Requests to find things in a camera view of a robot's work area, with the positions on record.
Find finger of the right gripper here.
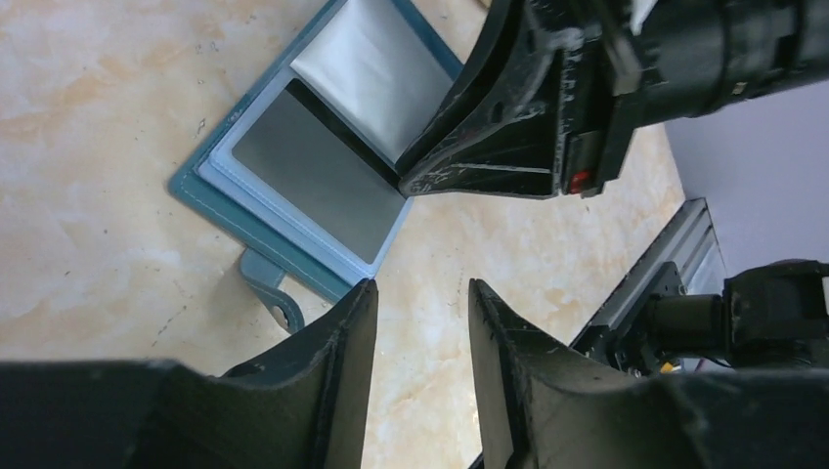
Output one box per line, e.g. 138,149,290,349
396,1,570,199

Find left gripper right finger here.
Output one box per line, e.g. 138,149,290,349
468,279,828,468

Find blue card holder wallet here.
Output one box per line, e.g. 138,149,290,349
168,1,462,332

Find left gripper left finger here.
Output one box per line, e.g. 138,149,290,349
1,279,378,468

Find black credit card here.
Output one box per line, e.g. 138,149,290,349
232,78,405,264

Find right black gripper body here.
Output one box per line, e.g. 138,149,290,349
525,1,828,196

